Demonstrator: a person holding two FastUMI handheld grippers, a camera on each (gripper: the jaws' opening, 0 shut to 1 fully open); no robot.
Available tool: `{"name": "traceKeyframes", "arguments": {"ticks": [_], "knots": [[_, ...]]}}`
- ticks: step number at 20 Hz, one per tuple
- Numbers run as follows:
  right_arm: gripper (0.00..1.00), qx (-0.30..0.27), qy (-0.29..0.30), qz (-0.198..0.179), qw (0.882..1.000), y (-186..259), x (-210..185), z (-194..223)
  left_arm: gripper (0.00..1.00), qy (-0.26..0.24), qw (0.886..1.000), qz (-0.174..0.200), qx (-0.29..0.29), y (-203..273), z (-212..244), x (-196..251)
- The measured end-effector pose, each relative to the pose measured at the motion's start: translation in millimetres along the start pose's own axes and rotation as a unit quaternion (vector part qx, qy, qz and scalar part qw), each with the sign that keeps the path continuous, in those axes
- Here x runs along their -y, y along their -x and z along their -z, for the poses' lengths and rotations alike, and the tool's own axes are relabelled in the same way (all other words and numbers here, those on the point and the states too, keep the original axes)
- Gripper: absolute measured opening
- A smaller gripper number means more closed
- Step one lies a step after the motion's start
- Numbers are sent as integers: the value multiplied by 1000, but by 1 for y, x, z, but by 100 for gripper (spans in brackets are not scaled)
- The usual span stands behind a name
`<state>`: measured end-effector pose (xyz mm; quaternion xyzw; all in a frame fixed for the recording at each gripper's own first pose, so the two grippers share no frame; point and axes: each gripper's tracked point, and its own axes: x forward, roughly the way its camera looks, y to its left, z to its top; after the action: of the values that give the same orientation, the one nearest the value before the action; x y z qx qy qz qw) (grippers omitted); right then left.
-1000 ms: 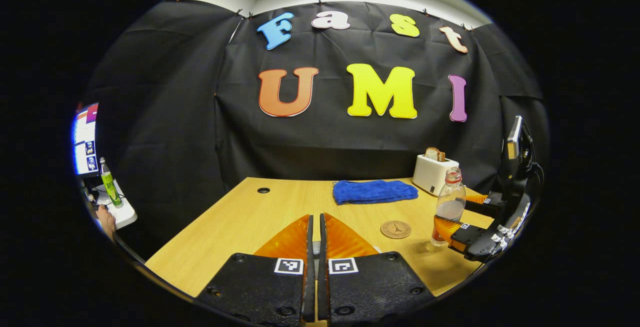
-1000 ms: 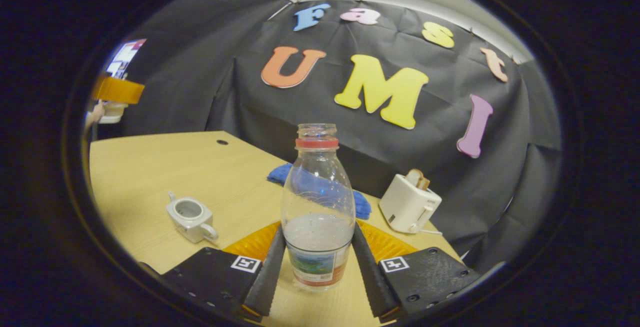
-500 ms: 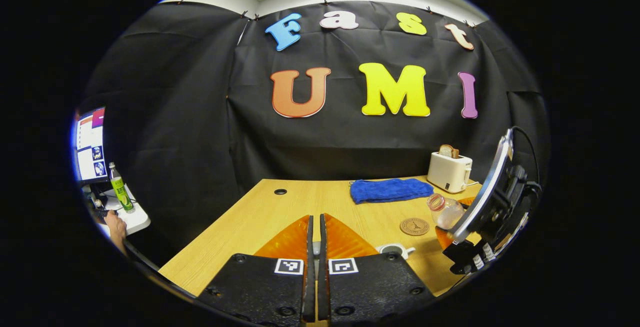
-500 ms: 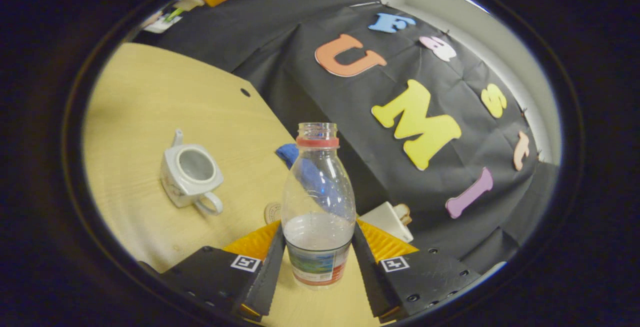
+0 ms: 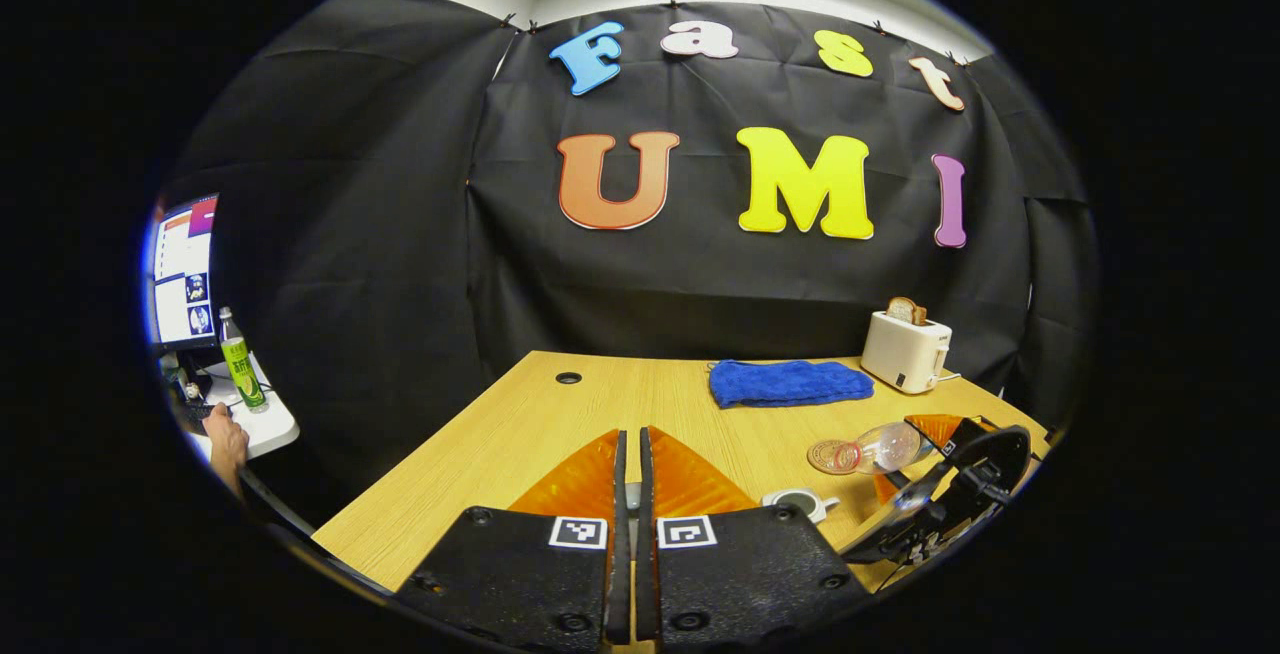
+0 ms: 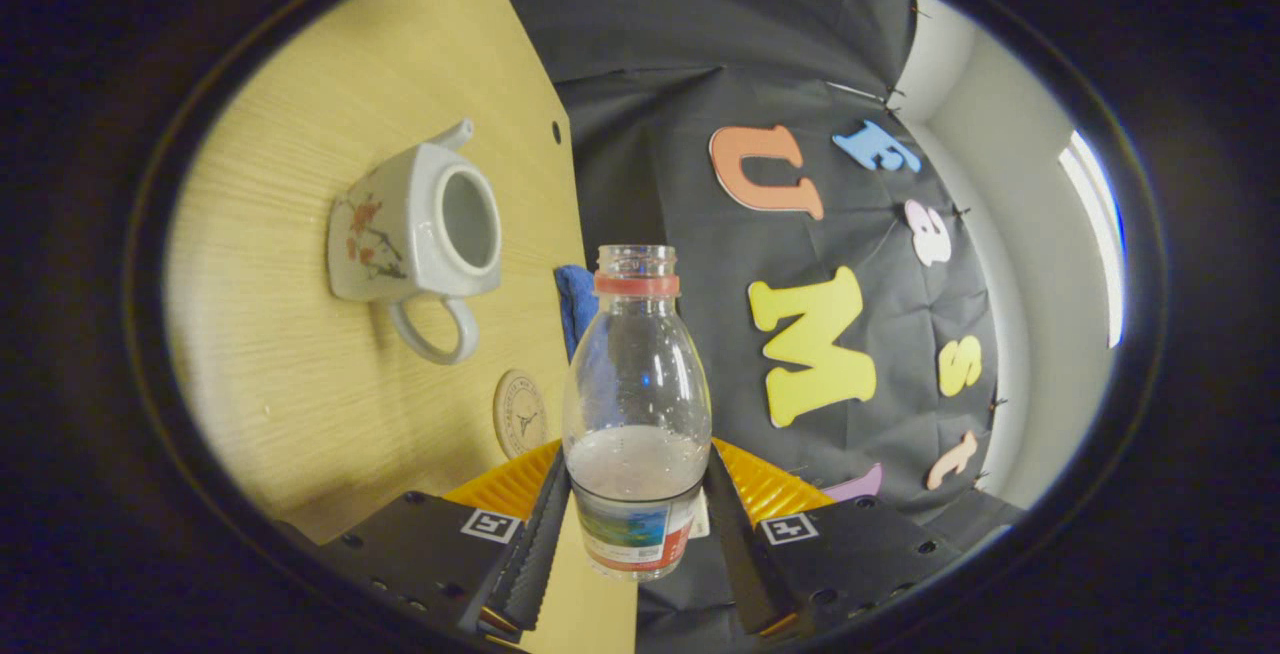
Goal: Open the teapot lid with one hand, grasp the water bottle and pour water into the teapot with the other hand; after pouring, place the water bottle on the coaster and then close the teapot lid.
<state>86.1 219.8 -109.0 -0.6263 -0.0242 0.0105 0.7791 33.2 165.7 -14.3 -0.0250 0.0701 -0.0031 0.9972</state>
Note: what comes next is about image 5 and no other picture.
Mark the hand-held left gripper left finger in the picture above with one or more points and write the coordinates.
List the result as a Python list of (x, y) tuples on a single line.
[(618, 534)]

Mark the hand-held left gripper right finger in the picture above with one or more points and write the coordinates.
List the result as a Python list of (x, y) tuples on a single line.
[(646, 534)]

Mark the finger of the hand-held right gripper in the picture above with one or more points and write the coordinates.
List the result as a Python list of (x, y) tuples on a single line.
[(888, 487), (940, 429)]

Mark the clear plastic water bottle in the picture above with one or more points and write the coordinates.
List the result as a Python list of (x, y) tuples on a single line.
[(885, 447)]

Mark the round cork coaster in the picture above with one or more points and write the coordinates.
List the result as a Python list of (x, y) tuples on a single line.
[(822, 454)]

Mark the white teacup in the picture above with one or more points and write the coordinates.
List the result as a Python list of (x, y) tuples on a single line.
[(800, 506)]

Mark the green drink bottle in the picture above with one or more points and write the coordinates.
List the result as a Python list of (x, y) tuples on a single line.
[(242, 369)]

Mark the white toaster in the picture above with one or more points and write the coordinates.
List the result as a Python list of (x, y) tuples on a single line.
[(903, 352)]

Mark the toast slice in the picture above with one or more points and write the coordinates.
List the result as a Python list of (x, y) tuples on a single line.
[(905, 310)]

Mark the blue towel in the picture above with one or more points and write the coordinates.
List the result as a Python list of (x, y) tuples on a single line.
[(790, 382)]

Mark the black backdrop cloth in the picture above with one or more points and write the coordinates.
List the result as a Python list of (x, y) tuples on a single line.
[(420, 264)]

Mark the white side desk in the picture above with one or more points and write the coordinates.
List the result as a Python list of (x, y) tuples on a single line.
[(270, 424)]

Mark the computer monitor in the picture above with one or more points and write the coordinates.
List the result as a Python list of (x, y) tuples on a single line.
[(185, 274)]

